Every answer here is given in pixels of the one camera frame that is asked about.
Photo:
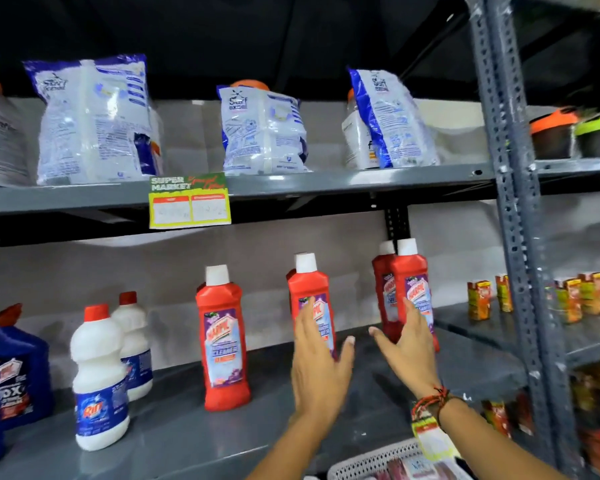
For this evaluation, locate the person's right hand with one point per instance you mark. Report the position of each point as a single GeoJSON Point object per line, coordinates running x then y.
{"type": "Point", "coordinates": [410, 359]}

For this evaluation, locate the yellow green price tag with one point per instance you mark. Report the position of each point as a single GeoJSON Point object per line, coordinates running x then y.
{"type": "Point", "coordinates": [435, 439]}
{"type": "Point", "coordinates": [190, 202]}

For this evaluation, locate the white bottle with red cap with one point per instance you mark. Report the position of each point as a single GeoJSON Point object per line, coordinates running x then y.
{"type": "Point", "coordinates": [137, 344]}
{"type": "Point", "coordinates": [100, 374]}

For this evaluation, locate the small orange green carton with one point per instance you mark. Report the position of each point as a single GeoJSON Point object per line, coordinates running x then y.
{"type": "Point", "coordinates": [593, 293]}
{"type": "Point", "coordinates": [479, 300]}
{"type": "Point", "coordinates": [569, 300]}
{"type": "Point", "coordinates": [504, 293]}

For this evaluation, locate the grey metal shelving rack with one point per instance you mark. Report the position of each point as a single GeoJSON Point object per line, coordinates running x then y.
{"type": "Point", "coordinates": [580, 169]}

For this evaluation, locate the black container with orange lid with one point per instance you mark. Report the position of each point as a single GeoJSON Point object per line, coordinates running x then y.
{"type": "Point", "coordinates": [552, 134]}

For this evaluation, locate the grey metal shelving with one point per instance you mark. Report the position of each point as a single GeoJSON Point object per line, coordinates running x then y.
{"type": "Point", "coordinates": [180, 434]}

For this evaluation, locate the pink wet wipes packet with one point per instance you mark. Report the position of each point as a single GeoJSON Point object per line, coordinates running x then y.
{"type": "Point", "coordinates": [390, 470]}
{"type": "Point", "coordinates": [445, 472]}

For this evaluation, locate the white blue detergent bag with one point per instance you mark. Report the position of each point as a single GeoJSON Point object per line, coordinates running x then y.
{"type": "Point", "coordinates": [395, 119]}
{"type": "Point", "coordinates": [262, 132]}
{"type": "Point", "coordinates": [90, 119]}

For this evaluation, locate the person's left hand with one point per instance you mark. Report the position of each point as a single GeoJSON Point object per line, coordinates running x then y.
{"type": "Point", "coordinates": [320, 374]}

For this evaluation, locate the person's right forearm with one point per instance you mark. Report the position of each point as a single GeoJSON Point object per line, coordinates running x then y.
{"type": "Point", "coordinates": [490, 449]}

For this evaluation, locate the white plastic basket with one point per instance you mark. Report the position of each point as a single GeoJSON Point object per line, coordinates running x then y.
{"type": "Point", "coordinates": [360, 462]}

